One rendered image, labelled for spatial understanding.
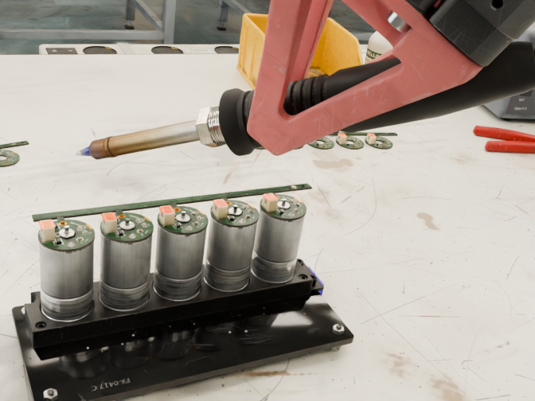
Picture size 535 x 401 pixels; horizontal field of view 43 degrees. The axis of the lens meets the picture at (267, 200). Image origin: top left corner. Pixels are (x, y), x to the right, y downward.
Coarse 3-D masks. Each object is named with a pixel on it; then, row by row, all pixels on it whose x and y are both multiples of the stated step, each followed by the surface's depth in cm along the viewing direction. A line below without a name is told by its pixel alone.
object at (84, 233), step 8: (56, 224) 32; (64, 224) 32; (72, 224) 32; (80, 224) 32; (88, 224) 32; (40, 232) 31; (56, 232) 31; (80, 232) 32; (88, 232) 32; (40, 240) 31; (56, 240) 30; (64, 240) 31; (72, 240) 31; (80, 240) 31; (88, 240) 31; (48, 248) 30; (56, 248) 30; (64, 248) 30; (72, 248) 30; (80, 248) 31
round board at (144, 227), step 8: (128, 216) 33; (136, 216) 33; (144, 216) 33; (136, 224) 33; (144, 224) 33; (152, 224) 33; (104, 232) 32; (112, 232) 32; (120, 232) 32; (128, 232) 32; (136, 232) 32; (144, 232) 32; (152, 232) 32; (112, 240) 32; (120, 240) 31; (128, 240) 31; (136, 240) 32
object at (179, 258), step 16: (176, 208) 34; (160, 240) 33; (176, 240) 33; (192, 240) 33; (160, 256) 34; (176, 256) 33; (192, 256) 34; (160, 272) 34; (176, 272) 34; (192, 272) 34; (160, 288) 35; (176, 288) 34; (192, 288) 35
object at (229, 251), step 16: (256, 224) 35; (208, 240) 36; (224, 240) 34; (240, 240) 34; (208, 256) 36; (224, 256) 35; (240, 256) 35; (208, 272) 36; (224, 272) 35; (240, 272) 36; (224, 288) 36; (240, 288) 36
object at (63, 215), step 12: (228, 192) 37; (240, 192) 37; (252, 192) 37; (264, 192) 37; (276, 192) 38; (120, 204) 34; (132, 204) 34; (144, 204) 34; (156, 204) 35; (168, 204) 35; (36, 216) 32; (48, 216) 32; (60, 216) 32; (72, 216) 33
